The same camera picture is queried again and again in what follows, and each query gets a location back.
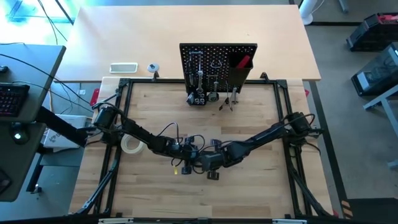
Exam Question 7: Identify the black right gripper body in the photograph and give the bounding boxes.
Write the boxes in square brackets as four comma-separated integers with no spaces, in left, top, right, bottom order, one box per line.
[198,139,226,172]

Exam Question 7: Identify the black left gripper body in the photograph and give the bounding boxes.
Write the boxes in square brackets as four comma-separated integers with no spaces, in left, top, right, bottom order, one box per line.
[172,138,201,166]

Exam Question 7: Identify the white masking tape roll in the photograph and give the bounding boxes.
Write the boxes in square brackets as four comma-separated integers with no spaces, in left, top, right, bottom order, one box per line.
[120,133,146,156]

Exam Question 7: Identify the black wire stripper pliers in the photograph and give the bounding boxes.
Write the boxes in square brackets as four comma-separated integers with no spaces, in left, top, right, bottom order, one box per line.
[185,58,196,87]

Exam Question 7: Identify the red utility knife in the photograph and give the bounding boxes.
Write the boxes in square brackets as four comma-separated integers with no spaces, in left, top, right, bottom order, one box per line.
[235,55,251,69]

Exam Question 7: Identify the long double prong peg hook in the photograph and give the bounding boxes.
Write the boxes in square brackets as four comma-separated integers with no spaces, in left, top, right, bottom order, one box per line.
[225,81,239,105]

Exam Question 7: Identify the double prong metal peg hook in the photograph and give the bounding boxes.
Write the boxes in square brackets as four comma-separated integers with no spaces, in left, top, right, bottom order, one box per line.
[188,50,203,75]

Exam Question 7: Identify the black pegboard socket shelf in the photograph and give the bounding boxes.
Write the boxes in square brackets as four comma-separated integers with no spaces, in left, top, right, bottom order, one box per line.
[186,92,208,106]

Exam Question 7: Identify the black plastic pegboard bin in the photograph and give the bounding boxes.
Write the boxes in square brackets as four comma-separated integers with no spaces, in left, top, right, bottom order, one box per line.
[228,52,254,91]

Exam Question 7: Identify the silver aluminium extrusion bar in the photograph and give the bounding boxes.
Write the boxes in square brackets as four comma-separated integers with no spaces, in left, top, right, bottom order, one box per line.
[98,217,134,224]

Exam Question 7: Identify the white rectangular tray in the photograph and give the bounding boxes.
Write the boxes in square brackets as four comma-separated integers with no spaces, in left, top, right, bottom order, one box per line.
[109,62,139,75]

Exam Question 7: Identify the black metal pegboard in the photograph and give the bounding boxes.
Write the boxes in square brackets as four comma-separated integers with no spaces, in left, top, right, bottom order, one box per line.
[179,42,258,94]

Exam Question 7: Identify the light wooden table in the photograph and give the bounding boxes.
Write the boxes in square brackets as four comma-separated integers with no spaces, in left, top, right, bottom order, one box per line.
[55,4,322,82]

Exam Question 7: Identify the white box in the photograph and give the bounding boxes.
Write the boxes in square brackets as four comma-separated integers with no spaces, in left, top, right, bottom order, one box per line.
[42,113,91,150]

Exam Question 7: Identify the black computer mouse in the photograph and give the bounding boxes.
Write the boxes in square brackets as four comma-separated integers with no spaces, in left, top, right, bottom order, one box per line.
[9,123,29,146]

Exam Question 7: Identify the white round stand base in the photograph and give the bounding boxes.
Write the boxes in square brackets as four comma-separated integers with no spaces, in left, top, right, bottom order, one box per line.
[298,0,325,26]

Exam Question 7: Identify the dark grey desk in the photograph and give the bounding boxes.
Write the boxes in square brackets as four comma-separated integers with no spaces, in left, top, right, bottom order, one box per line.
[0,43,67,203]

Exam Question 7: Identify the black keyboard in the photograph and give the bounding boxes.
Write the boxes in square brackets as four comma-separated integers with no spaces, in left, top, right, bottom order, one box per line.
[0,83,30,118]

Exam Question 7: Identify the grey metal table legs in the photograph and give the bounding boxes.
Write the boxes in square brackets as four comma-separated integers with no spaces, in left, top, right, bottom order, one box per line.
[363,83,398,170]

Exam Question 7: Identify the black box with clear lid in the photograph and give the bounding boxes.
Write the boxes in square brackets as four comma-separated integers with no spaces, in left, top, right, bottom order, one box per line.
[350,42,398,96]

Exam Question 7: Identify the black crate with red lid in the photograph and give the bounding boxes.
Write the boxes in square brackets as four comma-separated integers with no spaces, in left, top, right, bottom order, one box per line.
[345,11,398,52]

